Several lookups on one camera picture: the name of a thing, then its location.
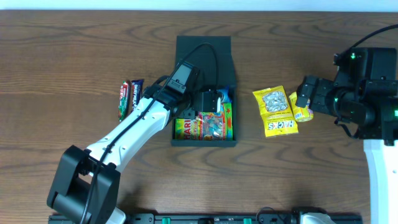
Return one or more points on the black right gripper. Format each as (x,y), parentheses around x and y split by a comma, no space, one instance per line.
(305,91)

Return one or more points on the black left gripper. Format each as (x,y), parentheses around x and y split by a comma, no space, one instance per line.
(210,101)

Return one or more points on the blue Oreo cookie pack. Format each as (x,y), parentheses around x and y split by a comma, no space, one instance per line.
(222,97)

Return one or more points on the Haribo worms candy bag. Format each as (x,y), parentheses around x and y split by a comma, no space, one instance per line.
(207,126)

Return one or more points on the yellow Hacks candy bag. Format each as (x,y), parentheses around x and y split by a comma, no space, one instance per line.
(276,112)

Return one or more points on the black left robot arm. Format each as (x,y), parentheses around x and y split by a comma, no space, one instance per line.
(86,183)

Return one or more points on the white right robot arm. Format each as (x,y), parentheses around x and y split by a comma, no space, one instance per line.
(363,100)

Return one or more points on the black open box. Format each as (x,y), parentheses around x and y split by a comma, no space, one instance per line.
(204,59)

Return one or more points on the yellow plastic jar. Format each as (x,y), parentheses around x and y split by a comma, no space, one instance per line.
(300,114)

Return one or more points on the blue Dairy Milk bar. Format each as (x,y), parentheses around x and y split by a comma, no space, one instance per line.
(136,92)

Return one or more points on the red green KitKat bar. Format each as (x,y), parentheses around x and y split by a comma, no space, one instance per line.
(124,95)

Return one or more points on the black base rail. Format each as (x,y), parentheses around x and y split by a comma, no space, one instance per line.
(265,215)

